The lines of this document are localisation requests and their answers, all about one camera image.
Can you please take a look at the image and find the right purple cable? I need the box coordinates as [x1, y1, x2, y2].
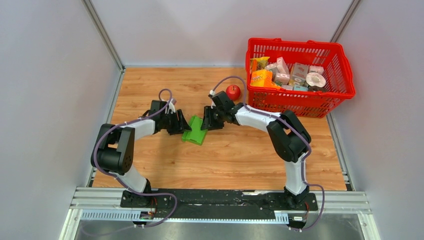
[209, 75, 326, 233]

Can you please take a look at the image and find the small pink white box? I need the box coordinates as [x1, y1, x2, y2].
[308, 65, 325, 75]

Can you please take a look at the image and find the yellow snack bag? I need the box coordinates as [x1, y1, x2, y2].
[249, 56, 270, 72]

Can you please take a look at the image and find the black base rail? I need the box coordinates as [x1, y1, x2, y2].
[120, 188, 319, 220]

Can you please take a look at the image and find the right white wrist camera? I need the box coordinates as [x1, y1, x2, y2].
[208, 89, 216, 109]

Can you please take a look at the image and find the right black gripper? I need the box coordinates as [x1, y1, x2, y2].
[201, 105, 226, 131]

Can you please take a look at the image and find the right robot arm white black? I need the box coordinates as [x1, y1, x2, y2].
[201, 91, 311, 210]

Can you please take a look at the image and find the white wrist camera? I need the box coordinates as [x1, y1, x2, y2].
[208, 89, 216, 109]
[165, 98, 177, 114]

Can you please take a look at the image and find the red plastic basket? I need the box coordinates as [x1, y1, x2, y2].
[245, 37, 356, 118]

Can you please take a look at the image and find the white red box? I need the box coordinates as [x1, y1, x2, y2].
[290, 62, 309, 85]

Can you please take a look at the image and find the pink box in basket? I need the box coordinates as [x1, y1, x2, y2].
[273, 72, 291, 85]

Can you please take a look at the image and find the red apple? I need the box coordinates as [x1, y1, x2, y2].
[225, 84, 242, 101]

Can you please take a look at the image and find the pink white carton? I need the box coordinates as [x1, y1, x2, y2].
[276, 56, 290, 75]

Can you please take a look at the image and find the orange snack box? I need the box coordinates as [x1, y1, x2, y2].
[249, 69, 281, 89]

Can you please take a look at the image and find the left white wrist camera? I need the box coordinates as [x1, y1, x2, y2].
[165, 98, 177, 114]

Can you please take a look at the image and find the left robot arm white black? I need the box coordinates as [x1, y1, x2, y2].
[90, 100, 192, 208]

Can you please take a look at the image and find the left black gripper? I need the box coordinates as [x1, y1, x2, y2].
[160, 109, 193, 136]

